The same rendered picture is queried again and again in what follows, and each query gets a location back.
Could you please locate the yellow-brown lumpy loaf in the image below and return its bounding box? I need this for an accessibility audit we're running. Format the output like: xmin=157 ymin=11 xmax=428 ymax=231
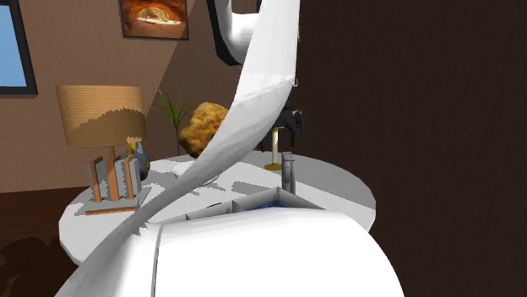
xmin=177 ymin=101 xmax=230 ymax=159

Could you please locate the pale candlestick with yellow base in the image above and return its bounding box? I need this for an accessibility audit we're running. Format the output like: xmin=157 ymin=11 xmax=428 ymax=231
xmin=263 ymin=127 xmax=285 ymax=172

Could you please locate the framed orange wall picture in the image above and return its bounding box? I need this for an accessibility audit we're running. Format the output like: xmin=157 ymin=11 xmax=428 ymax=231
xmin=117 ymin=0 xmax=190 ymax=41

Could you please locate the round white table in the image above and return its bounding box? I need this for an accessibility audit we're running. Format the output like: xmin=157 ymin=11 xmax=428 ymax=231
xmin=58 ymin=149 xmax=377 ymax=267

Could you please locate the table lamp with tan shade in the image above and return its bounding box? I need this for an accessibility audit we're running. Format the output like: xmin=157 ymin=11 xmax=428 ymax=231
xmin=55 ymin=84 xmax=149 ymax=216

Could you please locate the window with dark frame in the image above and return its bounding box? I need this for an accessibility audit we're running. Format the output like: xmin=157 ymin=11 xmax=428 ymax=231
xmin=0 ymin=0 xmax=40 ymax=98

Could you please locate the grey upright slab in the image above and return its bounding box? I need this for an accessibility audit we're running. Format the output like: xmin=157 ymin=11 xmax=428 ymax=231
xmin=280 ymin=151 xmax=297 ymax=196

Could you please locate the green potted plant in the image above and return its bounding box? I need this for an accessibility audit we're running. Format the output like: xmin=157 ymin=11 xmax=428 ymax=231
xmin=153 ymin=89 xmax=198 ymax=157

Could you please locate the grey divided open box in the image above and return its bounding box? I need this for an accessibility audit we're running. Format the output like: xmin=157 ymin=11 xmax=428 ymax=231
xmin=185 ymin=186 xmax=326 ymax=224

